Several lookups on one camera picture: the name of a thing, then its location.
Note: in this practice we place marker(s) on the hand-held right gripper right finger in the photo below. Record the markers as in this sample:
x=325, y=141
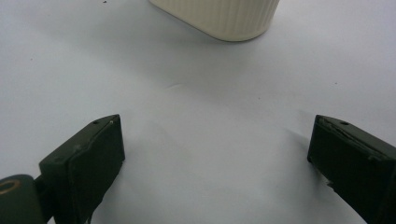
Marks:
x=351, y=161

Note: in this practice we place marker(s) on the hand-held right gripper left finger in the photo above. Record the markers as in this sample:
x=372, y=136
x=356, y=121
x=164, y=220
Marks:
x=87, y=161

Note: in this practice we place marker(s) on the cream pump bottle orange label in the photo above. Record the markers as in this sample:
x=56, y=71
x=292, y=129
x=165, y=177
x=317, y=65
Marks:
x=224, y=17

